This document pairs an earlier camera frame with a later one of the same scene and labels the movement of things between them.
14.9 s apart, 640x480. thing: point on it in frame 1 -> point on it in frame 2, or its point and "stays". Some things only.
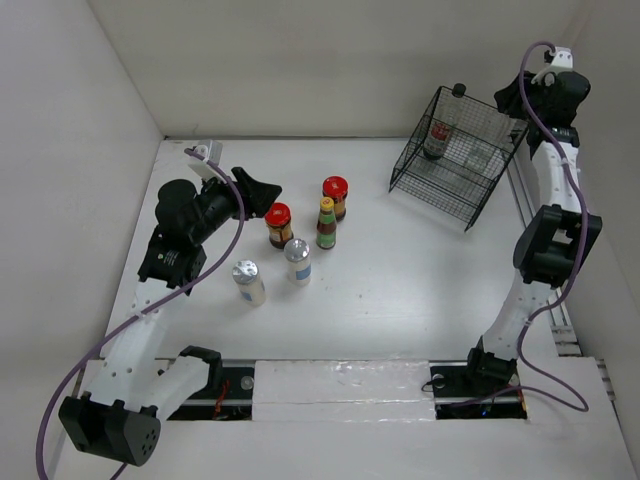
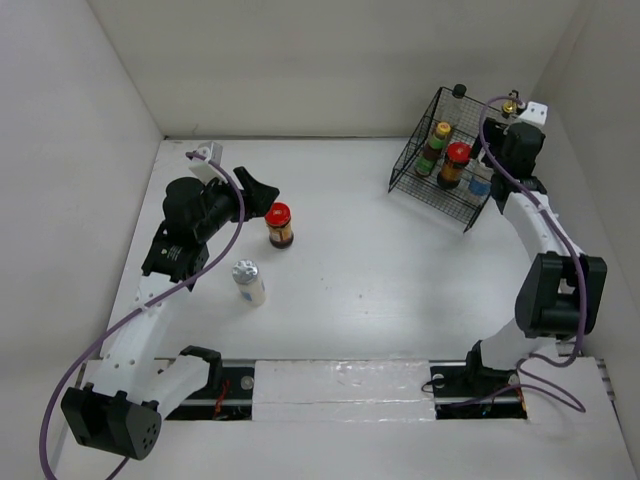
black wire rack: (457, 154) stays
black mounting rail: (456, 395) stays
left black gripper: (257, 195) stays
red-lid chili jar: (278, 219) stays
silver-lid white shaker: (297, 254) -> (478, 179)
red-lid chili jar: (337, 188) -> (458, 156)
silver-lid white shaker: (251, 285) stays
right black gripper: (508, 98) -> (496, 131)
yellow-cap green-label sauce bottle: (326, 227) -> (426, 163)
